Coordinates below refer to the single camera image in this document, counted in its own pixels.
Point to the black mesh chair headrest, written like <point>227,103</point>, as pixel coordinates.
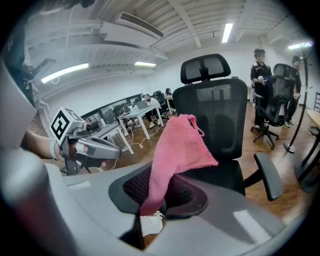
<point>195,70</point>

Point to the pink cloth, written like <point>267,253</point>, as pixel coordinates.
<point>180,145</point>

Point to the black white sneaker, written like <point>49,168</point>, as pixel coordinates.
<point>158,215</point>

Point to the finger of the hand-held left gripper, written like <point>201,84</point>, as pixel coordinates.
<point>107,151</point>

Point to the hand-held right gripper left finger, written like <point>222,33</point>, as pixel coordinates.
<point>100,195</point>

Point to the round wooden table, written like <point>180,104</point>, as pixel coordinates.
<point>313,117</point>

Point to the black office chair seat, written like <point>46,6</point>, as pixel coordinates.
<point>225,175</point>

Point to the black mesh office chair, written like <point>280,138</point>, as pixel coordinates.
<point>280,100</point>

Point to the white desk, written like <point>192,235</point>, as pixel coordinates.
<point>140,113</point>
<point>110,128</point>

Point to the black chair armrest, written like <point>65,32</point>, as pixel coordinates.
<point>270,175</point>

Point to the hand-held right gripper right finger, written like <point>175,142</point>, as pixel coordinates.
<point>225,225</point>

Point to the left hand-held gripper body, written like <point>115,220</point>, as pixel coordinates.
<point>62,122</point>

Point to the white air conditioner unit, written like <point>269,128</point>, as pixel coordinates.
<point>130,32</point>

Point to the person's left forearm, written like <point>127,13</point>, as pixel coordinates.
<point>37,145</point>

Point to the black mesh chair backrest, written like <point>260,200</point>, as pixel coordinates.
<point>225,105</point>

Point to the white fluorescent tube light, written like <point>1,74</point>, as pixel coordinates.
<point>227,32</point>
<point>300,45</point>
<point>65,72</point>
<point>145,64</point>

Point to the grey laptop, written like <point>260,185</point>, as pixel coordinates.
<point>143,104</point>

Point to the person's left hand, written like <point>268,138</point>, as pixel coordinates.
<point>73,151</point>

